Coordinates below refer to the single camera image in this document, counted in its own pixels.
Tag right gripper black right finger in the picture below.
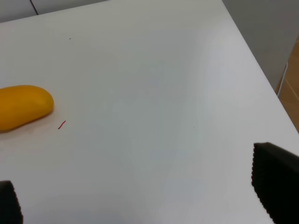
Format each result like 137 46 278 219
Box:
251 142 299 224

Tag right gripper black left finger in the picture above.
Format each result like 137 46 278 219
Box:
0 181 23 224

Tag yellow toy mango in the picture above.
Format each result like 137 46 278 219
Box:
0 85 54 132

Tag brown cardboard box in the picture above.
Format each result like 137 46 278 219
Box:
276 37 299 131

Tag black cable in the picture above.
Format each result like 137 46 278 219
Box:
29 0 39 15

